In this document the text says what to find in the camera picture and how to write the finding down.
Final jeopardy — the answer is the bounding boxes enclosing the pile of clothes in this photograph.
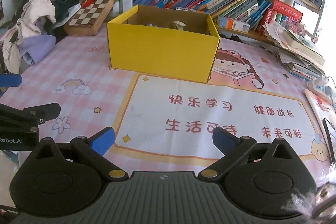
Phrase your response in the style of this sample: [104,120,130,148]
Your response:
[2,0,80,74]

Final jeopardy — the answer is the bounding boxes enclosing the pink checkered table mat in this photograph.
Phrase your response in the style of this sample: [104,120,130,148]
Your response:
[1,31,330,178]

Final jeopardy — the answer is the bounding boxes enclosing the wooden chess board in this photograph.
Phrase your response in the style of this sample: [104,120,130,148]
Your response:
[64,0,117,36]

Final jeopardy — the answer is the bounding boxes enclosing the white power strip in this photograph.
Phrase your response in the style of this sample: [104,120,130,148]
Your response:
[307,76,335,104]

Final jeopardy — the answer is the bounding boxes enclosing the stack of papers and books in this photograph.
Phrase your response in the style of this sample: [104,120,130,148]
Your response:
[263,21,325,81]

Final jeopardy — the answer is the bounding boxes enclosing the yellow cardboard box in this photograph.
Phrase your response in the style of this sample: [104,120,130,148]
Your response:
[106,5,221,83]

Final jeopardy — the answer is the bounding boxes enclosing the orange white small box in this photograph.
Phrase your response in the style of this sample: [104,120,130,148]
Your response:
[217,16,250,33]

